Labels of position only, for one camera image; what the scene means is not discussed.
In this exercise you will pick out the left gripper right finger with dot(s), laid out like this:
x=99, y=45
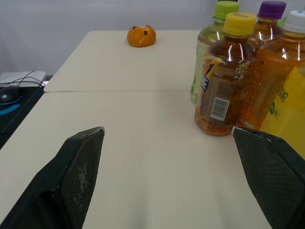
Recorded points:
x=269, y=174

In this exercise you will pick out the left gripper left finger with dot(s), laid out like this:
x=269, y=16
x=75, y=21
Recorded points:
x=71, y=181

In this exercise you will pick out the yellow-label drink bottle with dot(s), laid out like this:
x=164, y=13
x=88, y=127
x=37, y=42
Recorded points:
x=287, y=112

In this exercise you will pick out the black and blue mouse pad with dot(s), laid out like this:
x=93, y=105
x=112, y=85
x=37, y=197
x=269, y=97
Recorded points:
x=16, y=107

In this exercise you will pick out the white-capped orange-label bottle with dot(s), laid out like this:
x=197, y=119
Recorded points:
x=271, y=78

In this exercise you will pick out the yellow-capped brown tea bottle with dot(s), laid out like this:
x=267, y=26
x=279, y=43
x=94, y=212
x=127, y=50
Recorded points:
x=224, y=88

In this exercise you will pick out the black computer mouse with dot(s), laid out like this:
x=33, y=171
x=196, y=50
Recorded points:
x=9, y=94

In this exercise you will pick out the grey keyboard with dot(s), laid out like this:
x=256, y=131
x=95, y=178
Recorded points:
x=21, y=77

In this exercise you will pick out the green-capped pale green bottle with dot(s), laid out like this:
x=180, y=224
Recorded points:
x=202, y=57

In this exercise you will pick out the purple-capped brown tea bottle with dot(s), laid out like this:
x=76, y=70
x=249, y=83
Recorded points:
x=268, y=26

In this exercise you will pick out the orange bear-face plush toy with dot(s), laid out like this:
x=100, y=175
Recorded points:
x=141, y=36

